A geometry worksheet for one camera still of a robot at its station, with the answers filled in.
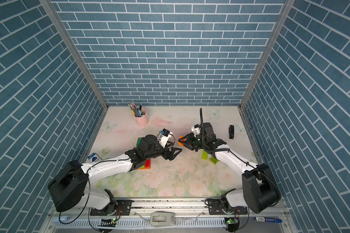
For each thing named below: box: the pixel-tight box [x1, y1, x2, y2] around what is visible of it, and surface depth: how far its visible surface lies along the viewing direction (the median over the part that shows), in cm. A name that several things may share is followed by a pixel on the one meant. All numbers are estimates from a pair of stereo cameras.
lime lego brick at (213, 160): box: [209, 156, 220, 166], surface depth 91 cm
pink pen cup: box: [133, 108, 150, 128], surface depth 107 cm
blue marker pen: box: [254, 216, 283, 223], surface depth 71 cm
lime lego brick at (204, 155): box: [201, 149, 209, 160], surface depth 93 cm
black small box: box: [228, 124, 235, 140], surface depth 104 cm
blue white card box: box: [87, 152, 101, 163], surface depth 93 cm
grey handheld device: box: [150, 211, 175, 226], surface depth 70 cm
